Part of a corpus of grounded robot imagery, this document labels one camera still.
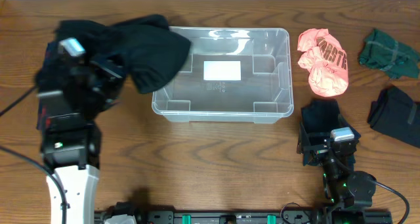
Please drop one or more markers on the black garment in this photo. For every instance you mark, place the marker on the black garment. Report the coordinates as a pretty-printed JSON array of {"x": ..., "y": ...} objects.
[
  {"x": 144, "y": 47},
  {"x": 396, "y": 115}
]

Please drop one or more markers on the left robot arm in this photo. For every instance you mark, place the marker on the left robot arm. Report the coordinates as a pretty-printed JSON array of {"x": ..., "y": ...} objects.
[{"x": 70, "y": 148}]

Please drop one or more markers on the pink printed t-shirt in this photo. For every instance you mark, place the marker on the pink printed t-shirt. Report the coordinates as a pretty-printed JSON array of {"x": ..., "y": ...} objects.
[{"x": 325, "y": 60}]

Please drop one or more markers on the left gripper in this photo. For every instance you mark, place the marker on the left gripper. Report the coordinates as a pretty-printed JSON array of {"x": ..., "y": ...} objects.
[{"x": 107, "y": 70}]

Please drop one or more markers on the dark navy shorts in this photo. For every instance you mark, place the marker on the dark navy shorts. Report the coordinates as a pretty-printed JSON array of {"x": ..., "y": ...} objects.
[{"x": 321, "y": 115}]

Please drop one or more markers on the dark green garment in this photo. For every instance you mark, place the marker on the dark green garment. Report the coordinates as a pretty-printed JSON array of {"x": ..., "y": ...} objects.
[{"x": 384, "y": 53}]

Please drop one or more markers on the red navy plaid shirt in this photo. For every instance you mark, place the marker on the red navy plaid shirt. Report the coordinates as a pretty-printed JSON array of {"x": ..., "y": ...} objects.
[{"x": 43, "y": 84}]

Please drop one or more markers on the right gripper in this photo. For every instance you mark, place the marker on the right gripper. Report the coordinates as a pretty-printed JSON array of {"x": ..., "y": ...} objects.
[{"x": 318, "y": 151}]

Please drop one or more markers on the white label in bin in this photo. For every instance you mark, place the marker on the white label in bin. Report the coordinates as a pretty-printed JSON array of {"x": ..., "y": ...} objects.
[{"x": 222, "y": 71}]

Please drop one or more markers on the clear plastic storage bin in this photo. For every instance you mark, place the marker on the clear plastic storage bin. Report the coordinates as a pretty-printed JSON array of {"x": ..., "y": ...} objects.
[{"x": 264, "y": 94}]

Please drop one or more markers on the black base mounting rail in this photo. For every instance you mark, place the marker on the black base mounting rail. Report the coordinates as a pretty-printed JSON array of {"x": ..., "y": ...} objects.
[{"x": 124, "y": 212}]

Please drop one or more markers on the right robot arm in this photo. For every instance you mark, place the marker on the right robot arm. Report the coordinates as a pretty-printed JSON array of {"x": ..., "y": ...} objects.
[{"x": 346, "y": 189}]

